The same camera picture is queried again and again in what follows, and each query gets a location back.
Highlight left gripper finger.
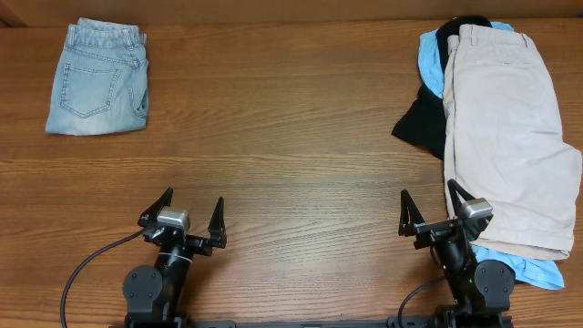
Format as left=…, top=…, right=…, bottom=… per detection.
left=208, top=197, right=227, bottom=249
left=138, top=187, right=173, bottom=227

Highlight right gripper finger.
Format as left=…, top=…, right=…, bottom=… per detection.
left=446, top=179, right=476, bottom=218
left=398, top=190, right=425, bottom=237

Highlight beige khaki shorts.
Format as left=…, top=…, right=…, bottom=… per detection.
left=443, top=25, right=582, bottom=260

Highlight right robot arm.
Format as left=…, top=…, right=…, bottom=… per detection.
left=387, top=179, right=516, bottom=328

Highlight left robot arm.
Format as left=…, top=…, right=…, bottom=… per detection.
left=122, top=188, right=227, bottom=327

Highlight black garment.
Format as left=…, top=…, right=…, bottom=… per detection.
left=392, top=15, right=492, bottom=159

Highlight light blue shirt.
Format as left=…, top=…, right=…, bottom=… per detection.
left=417, top=29, right=565, bottom=291

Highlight folded light blue jeans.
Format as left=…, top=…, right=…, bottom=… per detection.
left=46, top=18, right=149, bottom=136

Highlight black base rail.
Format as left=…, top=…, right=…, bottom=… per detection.
left=108, top=315, right=515, bottom=328

